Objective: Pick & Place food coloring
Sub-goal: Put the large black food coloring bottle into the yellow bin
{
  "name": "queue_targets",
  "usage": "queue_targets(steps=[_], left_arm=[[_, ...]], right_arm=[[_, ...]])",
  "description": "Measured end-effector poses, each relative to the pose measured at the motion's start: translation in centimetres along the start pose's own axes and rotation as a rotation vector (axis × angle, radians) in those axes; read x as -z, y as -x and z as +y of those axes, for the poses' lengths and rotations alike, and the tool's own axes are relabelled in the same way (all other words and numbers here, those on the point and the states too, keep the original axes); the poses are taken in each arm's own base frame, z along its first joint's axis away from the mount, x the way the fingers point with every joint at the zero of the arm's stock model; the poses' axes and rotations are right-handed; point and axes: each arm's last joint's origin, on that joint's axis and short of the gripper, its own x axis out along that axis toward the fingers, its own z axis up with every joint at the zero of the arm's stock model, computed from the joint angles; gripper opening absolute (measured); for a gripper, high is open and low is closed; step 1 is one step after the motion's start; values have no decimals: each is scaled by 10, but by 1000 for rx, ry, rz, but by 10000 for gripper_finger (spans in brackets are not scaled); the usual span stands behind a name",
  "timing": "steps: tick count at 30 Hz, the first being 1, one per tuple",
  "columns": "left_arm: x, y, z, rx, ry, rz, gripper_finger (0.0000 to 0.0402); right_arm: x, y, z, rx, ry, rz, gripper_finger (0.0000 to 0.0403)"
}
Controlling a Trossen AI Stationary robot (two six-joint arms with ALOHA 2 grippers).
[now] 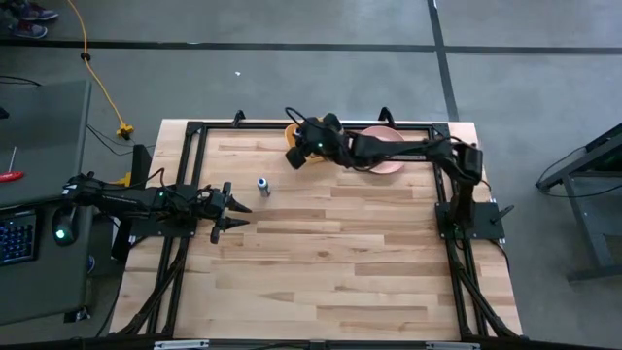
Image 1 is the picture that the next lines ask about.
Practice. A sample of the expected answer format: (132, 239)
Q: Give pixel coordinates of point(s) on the black aluminium table frame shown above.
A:
(233, 126)

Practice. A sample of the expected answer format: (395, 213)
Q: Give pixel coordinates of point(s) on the black box beside table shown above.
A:
(141, 165)

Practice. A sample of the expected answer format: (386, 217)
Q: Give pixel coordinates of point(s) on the black metal stand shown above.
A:
(589, 232)

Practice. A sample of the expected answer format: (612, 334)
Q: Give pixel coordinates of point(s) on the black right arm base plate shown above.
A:
(486, 226)

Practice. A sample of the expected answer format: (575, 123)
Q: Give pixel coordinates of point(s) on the person's shoe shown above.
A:
(36, 11)
(28, 30)

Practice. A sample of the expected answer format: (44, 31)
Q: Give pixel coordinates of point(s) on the large blue food colouring bottle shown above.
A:
(263, 188)

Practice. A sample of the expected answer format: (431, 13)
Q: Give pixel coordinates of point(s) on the grey desk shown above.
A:
(44, 126)

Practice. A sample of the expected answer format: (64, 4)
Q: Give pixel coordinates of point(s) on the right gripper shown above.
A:
(323, 138)

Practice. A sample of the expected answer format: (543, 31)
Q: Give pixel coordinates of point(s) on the yellow plastic bin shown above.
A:
(290, 136)

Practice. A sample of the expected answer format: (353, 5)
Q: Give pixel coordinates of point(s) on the silver metal bracket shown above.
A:
(180, 345)

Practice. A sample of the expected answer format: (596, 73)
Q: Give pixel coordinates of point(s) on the pink round plate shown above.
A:
(384, 167)

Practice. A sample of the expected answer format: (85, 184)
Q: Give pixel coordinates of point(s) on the black keyboard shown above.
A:
(17, 240)

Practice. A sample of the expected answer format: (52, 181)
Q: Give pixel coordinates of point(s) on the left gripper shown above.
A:
(214, 204)

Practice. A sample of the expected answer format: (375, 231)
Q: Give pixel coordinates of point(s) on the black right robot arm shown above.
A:
(413, 148)

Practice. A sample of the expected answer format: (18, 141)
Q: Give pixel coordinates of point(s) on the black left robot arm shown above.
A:
(126, 198)

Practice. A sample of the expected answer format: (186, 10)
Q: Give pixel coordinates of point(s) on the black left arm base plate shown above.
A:
(155, 231)

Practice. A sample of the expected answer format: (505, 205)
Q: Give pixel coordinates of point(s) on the black frame brace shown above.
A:
(386, 116)
(238, 116)

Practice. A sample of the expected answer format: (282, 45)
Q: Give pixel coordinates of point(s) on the black computer mouse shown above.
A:
(68, 221)

